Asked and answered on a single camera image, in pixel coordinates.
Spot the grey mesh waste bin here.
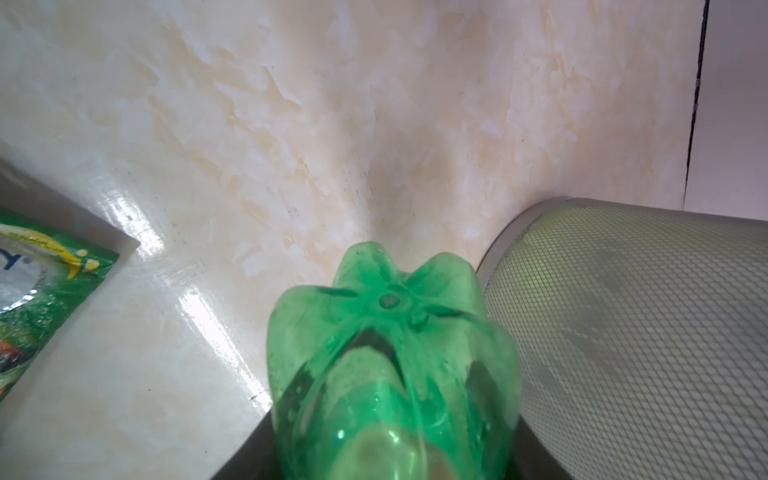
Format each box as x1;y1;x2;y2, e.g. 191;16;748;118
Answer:
478;197;767;479

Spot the green snack bag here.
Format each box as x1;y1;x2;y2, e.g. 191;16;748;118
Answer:
1;209;119;397

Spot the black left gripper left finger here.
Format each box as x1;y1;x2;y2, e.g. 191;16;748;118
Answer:
212;411;279;480

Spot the green plastic bottle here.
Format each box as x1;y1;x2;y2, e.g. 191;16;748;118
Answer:
266;242;521;479

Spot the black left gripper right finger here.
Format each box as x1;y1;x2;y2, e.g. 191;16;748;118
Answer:
509;418;573;480

